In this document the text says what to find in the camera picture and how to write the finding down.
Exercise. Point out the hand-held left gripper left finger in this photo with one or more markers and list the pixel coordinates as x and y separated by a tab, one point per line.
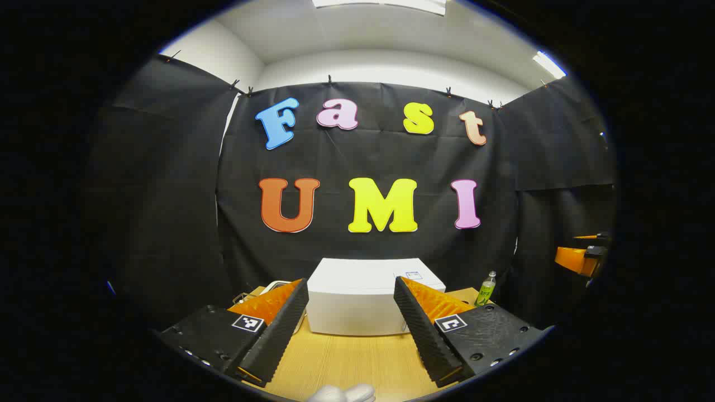
282	329

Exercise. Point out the white microwave oven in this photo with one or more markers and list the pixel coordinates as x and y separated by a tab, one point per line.
357	296

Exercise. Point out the ceiling light panel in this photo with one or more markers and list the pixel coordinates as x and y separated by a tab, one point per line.
380	4
548	64

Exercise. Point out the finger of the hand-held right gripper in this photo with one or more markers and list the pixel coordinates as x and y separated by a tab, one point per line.
575	261

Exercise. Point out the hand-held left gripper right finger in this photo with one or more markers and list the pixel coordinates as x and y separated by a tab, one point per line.
422	329

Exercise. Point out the green drink bottle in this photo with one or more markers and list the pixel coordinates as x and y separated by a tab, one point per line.
485	293

